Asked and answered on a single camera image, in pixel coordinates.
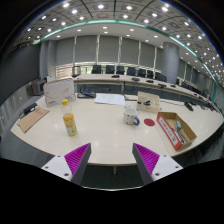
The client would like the open cardboard box red side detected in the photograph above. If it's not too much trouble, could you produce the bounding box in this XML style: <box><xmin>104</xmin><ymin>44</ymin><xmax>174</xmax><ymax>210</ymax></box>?
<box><xmin>156</xmin><ymin>111</ymin><xmax>198</xmax><ymax>151</ymax></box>

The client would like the group of ceiling lights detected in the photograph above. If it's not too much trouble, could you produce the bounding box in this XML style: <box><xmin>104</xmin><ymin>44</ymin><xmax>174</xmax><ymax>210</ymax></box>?
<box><xmin>24</xmin><ymin>1</ymin><xmax>224</xmax><ymax>78</ymax></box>

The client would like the long curved conference desk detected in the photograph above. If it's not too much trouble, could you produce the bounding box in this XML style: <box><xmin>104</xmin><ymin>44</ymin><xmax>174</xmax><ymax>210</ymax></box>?
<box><xmin>73</xmin><ymin>73</ymin><xmax>224</xmax><ymax>111</ymax></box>

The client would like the group of black desk microphones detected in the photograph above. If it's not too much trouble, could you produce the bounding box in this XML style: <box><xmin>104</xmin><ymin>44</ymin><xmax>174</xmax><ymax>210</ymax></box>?
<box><xmin>111</xmin><ymin>74</ymin><xmax>195</xmax><ymax>112</ymax></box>

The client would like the flat round red coaster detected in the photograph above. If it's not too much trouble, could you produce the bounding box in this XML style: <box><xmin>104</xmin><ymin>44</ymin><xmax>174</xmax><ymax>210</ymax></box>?
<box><xmin>143</xmin><ymin>118</ymin><xmax>156</xmax><ymax>128</ymax></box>

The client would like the grey printer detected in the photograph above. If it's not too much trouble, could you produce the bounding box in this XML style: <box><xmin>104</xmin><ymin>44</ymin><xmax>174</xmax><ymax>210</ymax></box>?
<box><xmin>31</xmin><ymin>79</ymin><xmax>47</xmax><ymax>97</ymax></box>

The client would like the black stapler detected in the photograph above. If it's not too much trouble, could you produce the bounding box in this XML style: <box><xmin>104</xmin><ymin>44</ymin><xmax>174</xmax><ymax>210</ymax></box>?
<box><xmin>19</xmin><ymin>102</ymin><xmax>38</xmax><ymax>118</ymax></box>

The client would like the large white printed box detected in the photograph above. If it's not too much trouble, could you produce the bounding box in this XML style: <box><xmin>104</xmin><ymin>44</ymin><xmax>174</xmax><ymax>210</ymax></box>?
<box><xmin>43</xmin><ymin>77</ymin><xmax>77</xmax><ymax>108</ymax></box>

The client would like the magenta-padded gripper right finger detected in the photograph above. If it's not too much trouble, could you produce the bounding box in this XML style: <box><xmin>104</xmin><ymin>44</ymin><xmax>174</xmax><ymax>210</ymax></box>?
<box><xmin>131</xmin><ymin>142</ymin><xmax>184</xmax><ymax>186</ymax></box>

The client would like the black marker pen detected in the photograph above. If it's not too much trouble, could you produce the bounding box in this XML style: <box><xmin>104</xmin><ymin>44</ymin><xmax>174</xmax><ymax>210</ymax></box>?
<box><xmin>174</xmin><ymin>128</ymin><xmax>189</xmax><ymax>144</ymax></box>

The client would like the dark desk telephone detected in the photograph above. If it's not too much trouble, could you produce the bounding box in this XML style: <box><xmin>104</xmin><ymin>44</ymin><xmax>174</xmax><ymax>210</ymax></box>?
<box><xmin>77</xmin><ymin>88</ymin><xmax>97</xmax><ymax>99</ymax></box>

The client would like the white dotted mug blue handle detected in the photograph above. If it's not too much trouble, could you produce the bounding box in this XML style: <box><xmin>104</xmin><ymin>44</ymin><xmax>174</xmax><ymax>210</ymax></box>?
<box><xmin>122</xmin><ymin>107</ymin><xmax>141</xmax><ymax>127</ymax></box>

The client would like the small beige open box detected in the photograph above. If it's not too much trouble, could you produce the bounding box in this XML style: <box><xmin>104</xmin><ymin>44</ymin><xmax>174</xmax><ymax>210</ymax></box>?
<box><xmin>136</xmin><ymin>91</ymin><xmax>161</xmax><ymax>114</ymax></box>

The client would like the white printed paper sheet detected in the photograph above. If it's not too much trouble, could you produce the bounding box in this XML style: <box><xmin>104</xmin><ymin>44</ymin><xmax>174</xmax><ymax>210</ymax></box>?
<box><xmin>94</xmin><ymin>92</ymin><xmax>127</xmax><ymax>107</ymax></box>

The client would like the row of black office chairs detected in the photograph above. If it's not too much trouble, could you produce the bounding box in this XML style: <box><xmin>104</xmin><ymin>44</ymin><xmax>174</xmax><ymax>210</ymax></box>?
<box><xmin>71</xmin><ymin>64</ymin><xmax>201</xmax><ymax>91</ymax></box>

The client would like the brown paper envelope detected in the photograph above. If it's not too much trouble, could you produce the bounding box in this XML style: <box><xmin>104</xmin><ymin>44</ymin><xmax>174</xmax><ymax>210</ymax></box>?
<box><xmin>17</xmin><ymin>107</ymin><xmax>51</xmax><ymax>134</ymax></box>

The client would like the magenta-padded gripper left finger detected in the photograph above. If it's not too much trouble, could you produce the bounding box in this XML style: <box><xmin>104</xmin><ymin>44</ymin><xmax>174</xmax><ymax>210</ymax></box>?
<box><xmin>41</xmin><ymin>142</ymin><xmax>92</xmax><ymax>186</ymax></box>

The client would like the clear yellow-capped drink bottle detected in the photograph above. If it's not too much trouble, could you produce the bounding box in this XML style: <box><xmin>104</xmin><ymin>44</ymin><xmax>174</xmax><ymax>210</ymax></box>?
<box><xmin>60</xmin><ymin>98</ymin><xmax>79</xmax><ymax>137</ymax></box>

